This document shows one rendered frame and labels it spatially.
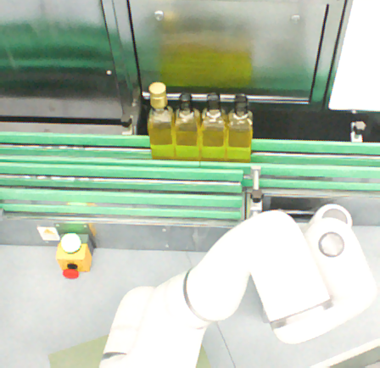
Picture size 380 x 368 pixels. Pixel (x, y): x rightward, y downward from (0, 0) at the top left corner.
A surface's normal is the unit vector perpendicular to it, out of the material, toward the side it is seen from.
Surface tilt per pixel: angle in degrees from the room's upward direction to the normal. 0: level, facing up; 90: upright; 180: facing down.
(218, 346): 0
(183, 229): 90
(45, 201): 90
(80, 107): 90
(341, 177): 90
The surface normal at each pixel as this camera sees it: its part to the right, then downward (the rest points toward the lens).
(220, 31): -0.04, 0.83
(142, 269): 0.00, -0.56
